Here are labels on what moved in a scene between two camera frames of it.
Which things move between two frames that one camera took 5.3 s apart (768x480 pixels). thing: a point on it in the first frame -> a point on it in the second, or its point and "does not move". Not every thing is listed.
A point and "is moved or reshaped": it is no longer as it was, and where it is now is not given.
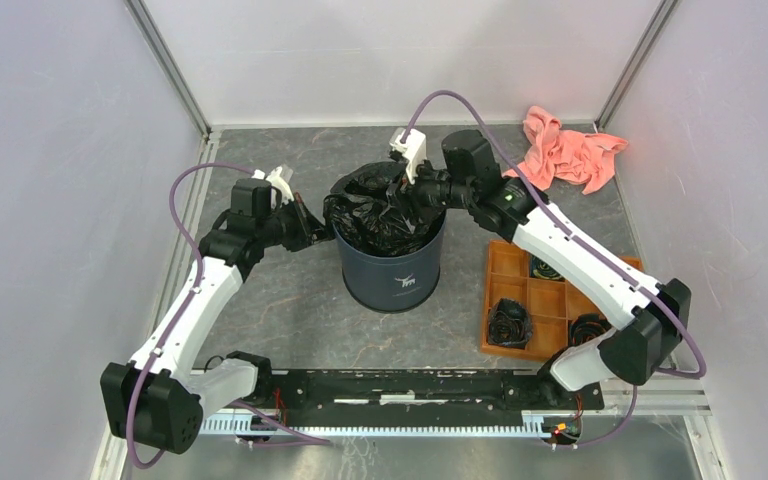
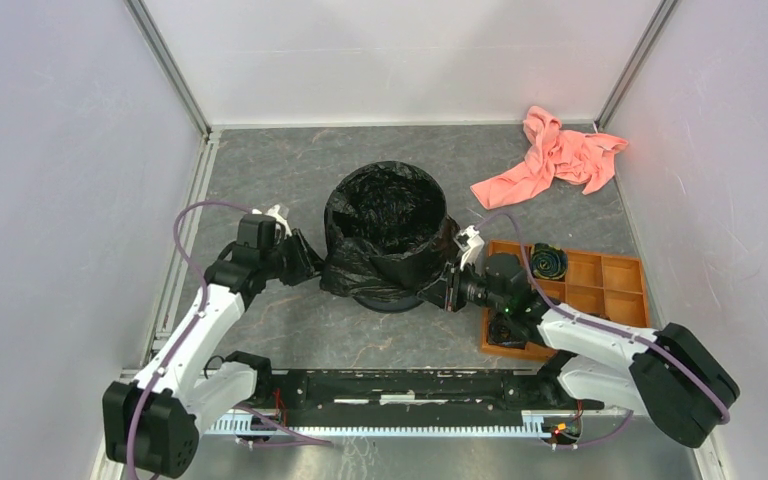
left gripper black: [308, 225] -> [305, 263]
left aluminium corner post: [152, 38] does not move
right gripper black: [400, 199] -> [445, 293]
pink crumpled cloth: [553, 152] does not move
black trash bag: [374, 209] is moved or reshaped
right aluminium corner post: [636, 63] does not move
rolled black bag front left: [509, 323] does not move
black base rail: [422, 391] does not move
